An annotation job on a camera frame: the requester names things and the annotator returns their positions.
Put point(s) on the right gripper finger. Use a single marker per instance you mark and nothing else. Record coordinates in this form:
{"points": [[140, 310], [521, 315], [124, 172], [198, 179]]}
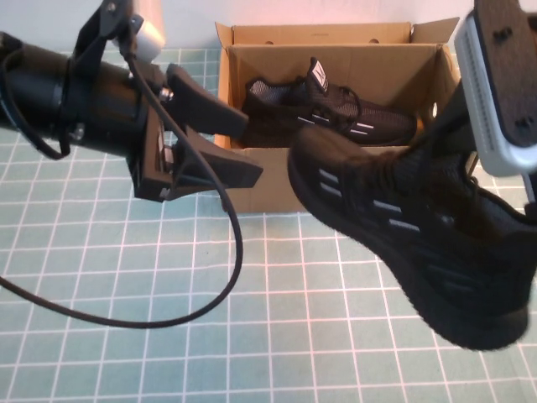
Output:
{"points": [[532, 193], [457, 130]]}

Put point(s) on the brown cardboard shoe box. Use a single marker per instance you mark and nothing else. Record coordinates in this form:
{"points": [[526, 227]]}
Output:
{"points": [[356, 54]]}

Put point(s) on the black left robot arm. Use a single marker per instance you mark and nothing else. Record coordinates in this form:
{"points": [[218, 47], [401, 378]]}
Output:
{"points": [[63, 96]]}

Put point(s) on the black mesh sneaker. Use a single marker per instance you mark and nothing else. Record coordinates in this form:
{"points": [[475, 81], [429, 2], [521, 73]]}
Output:
{"points": [[419, 260], [285, 117]]}

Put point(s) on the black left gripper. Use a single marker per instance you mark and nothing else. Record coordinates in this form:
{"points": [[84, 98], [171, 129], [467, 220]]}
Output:
{"points": [[153, 168]]}

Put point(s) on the green white checked tablecloth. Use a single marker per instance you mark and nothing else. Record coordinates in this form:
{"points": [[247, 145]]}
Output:
{"points": [[126, 369]]}

